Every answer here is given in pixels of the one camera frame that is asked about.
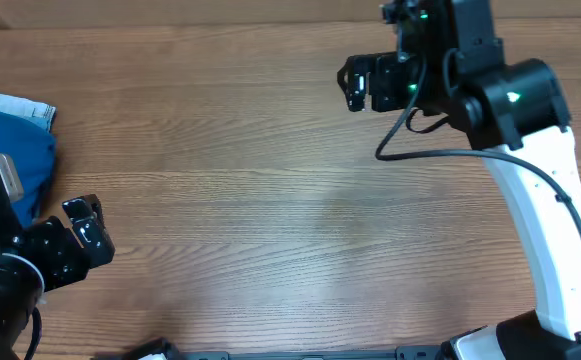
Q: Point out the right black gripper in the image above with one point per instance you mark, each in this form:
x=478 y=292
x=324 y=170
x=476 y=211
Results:
x=377 y=82

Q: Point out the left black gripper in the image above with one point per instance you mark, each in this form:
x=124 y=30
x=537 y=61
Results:
x=63 y=240

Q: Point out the dark blue t-shirt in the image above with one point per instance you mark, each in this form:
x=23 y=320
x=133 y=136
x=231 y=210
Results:
x=32 y=147

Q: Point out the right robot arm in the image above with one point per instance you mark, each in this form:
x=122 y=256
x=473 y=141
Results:
x=449 y=65

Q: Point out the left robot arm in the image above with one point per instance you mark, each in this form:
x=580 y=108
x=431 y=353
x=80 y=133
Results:
x=21 y=289

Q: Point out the folded light blue jeans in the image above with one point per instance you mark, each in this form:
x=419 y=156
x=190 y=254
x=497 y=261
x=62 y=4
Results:
x=38 y=113

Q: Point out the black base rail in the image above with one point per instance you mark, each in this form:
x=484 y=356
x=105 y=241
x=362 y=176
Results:
x=162 y=349

